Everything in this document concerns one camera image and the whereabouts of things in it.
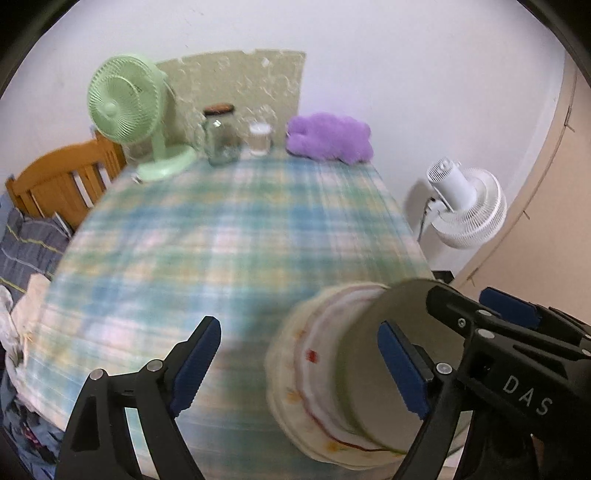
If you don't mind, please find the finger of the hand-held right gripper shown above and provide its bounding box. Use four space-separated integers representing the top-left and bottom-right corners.
426 285 591 361
479 287 591 344

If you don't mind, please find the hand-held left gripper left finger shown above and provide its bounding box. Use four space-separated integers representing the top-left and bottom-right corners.
54 315 222 480

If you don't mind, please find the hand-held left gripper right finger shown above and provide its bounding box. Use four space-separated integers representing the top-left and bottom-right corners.
377 320 476 480

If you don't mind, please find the grey floral ceramic bowl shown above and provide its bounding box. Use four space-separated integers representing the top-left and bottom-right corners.
336 278 467 455

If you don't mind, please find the small purple-rimmed plate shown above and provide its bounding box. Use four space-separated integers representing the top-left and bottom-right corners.
293 285 398 455

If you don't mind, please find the scalloped yellow flower plate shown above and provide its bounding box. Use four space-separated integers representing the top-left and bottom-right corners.
264 282 465 470

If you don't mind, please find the beige door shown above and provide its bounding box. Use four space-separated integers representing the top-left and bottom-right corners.
450 51 591 319

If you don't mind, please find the white electric fan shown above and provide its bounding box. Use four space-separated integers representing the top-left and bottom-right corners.
426 157 508 250

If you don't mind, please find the plaid tablecloth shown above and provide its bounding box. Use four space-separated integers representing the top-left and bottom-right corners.
23 148 437 480

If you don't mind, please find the peach printed cloth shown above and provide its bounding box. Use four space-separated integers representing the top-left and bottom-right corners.
9 273 51 370

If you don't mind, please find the dark clothes pile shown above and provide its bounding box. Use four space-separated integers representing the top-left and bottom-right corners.
0 369 65 480

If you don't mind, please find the white plastic bag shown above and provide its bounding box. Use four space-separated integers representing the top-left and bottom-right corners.
0 285 21 365

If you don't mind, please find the grey plaid pillow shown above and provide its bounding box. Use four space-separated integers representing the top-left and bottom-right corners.
0 194 72 301

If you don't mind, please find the purple plush toy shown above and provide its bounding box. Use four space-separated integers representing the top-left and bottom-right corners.
285 112 375 166

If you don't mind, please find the glass jar with brown lid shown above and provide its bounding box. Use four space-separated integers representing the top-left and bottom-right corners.
202 104 241 166

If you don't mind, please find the clear cotton swab container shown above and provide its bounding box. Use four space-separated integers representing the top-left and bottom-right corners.
248 121 272 156

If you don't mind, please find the wooden bed headboard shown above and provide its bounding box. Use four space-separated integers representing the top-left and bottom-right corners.
4 131 127 229

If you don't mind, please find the green desk fan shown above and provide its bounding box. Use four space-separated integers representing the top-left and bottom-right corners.
88 55 197 182

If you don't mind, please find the green patterned wall mat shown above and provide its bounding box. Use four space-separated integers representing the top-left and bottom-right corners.
154 48 307 153

